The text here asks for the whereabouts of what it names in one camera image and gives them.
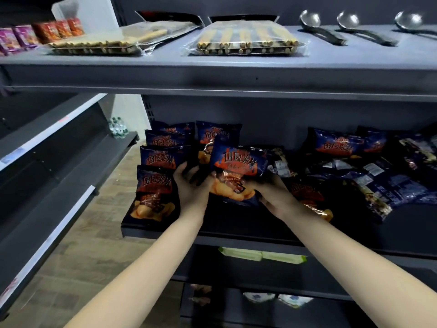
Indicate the person's right hand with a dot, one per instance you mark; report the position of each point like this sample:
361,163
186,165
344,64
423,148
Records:
276,198

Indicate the person's left hand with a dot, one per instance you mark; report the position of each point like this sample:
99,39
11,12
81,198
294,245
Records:
193,198

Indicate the person's left thumb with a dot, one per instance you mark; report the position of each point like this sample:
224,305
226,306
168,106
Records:
211,181

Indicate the person's right thumb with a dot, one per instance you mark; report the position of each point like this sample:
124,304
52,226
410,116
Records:
261,197

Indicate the blue chip snack packet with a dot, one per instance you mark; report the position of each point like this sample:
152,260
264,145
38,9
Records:
237,160

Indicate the person's left forearm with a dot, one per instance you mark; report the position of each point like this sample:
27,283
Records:
143,273

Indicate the person's right forearm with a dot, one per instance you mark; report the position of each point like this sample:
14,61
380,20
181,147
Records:
358,269

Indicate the row of blue chip bags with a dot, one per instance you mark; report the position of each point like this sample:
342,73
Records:
155,187

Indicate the light green packet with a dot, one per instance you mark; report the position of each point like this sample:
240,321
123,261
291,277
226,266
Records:
285,258
240,253

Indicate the white and blue packet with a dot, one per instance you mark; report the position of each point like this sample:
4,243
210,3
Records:
258,296
294,300

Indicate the cluster of water bottles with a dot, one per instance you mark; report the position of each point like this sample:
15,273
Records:
118,128

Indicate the pile of dark snack bags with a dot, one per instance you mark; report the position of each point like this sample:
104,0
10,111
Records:
368,181

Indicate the dark grey shelf unit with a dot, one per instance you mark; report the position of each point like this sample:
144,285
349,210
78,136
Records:
239,73

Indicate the brown packet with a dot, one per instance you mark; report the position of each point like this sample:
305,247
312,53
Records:
200,294

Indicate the clear pack of bamboo chopsticks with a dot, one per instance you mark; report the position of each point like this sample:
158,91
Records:
245,39
112,39

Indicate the grey side shelf rack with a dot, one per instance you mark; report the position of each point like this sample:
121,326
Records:
51,150

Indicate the metal ladle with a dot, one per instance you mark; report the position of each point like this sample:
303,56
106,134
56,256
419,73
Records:
310,21
348,21
408,21

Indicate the orange snack packet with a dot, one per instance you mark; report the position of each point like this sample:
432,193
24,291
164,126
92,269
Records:
64,28
75,26
47,32

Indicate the white box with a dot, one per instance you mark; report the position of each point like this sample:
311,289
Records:
88,11

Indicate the purple snack packet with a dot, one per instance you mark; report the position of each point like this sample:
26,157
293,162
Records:
26,36
8,40

